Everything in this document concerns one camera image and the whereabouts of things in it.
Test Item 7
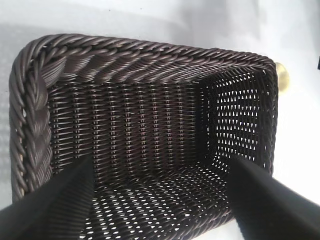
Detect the dark brown woven basket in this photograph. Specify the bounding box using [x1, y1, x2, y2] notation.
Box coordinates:
[8, 33, 280, 240]

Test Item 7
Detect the pale yellow egg yolk pastry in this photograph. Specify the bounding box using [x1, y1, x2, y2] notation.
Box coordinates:
[274, 62, 292, 94]

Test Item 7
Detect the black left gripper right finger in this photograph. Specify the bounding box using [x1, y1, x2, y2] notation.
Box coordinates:
[225, 158, 320, 240]

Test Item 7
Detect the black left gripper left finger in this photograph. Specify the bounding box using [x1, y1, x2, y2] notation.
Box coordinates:
[0, 156, 95, 240]

